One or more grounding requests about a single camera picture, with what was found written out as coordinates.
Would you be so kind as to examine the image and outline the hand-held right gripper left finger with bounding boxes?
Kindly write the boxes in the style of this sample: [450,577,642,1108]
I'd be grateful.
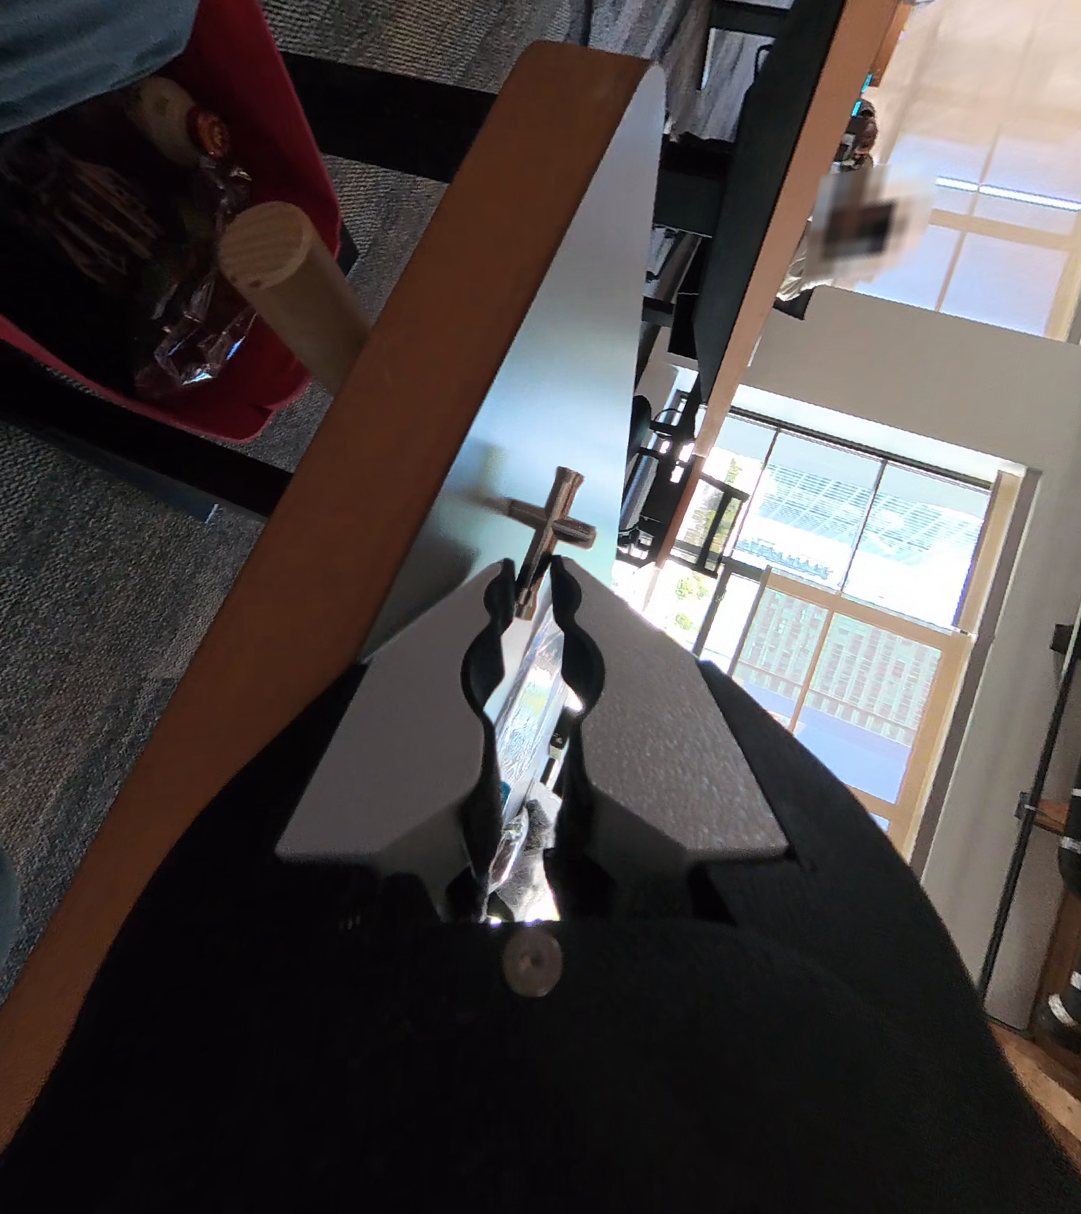
[276,560,515,920]

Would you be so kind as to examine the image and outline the metal cross wrench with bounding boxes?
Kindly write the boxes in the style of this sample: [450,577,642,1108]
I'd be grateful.
[507,467,595,623]

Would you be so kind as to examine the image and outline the window with roller blinds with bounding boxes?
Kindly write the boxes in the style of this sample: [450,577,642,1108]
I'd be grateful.
[872,0,1081,343]

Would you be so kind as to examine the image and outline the red bin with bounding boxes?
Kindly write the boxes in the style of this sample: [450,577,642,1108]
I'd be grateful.
[0,0,345,443]

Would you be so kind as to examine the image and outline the dark desk with wooden edge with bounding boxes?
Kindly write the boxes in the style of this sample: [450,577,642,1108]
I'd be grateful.
[655,0,912,410]

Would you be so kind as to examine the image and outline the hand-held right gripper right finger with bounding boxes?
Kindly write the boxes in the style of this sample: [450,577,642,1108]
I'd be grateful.
[550,556,785,920]

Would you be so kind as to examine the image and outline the crumpled clear plastic wrap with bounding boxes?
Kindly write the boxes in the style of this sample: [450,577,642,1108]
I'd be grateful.
[132,156,257,400]

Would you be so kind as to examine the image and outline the large grid window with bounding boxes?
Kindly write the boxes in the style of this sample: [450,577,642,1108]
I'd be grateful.
[617,408,1026,836]

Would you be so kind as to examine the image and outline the wooden dowel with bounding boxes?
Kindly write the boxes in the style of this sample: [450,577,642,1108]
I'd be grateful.
[218,202,375,395]

